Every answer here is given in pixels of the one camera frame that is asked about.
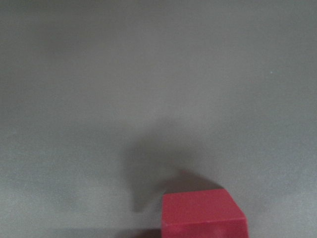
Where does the red block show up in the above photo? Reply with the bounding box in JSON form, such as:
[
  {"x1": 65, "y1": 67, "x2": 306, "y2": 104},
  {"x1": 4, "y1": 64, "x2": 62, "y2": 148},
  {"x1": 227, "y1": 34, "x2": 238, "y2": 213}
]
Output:
[{"x1": 161, "y1": 189, "x2": 249, "y2": 238}]

